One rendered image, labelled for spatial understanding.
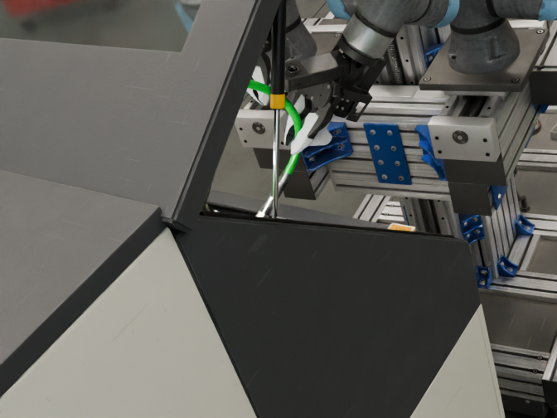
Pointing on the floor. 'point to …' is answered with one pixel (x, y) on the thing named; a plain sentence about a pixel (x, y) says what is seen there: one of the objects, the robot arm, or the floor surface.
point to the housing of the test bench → (102, 313)
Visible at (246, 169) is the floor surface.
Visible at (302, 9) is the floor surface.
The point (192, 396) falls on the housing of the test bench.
